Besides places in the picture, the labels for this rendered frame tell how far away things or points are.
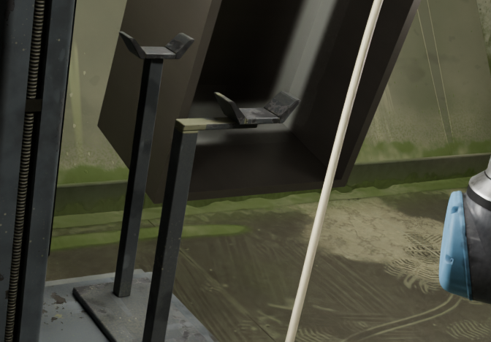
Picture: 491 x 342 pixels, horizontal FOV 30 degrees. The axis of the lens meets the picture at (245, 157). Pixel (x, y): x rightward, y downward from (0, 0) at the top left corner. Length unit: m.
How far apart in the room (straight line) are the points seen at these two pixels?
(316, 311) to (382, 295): 0.28
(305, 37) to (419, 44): 1.43
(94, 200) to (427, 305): 1.12
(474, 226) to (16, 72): 0.74
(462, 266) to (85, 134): 1.93
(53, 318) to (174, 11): 1.15
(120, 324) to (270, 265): 1.92
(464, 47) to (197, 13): 2.36
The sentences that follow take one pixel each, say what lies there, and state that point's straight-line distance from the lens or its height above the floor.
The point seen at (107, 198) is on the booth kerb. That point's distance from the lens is 3.06.
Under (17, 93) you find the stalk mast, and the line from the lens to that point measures 0.80.
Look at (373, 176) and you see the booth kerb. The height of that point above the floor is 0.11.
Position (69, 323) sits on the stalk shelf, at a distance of 1.06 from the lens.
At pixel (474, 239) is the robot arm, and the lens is 1.31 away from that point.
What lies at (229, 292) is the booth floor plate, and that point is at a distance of 2.74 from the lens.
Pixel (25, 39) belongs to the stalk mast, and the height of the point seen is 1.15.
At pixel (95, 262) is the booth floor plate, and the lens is 2.80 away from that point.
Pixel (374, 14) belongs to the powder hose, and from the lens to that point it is 1.69.
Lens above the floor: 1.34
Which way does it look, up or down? 20 degrees down
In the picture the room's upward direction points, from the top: 10 degrees clockwise
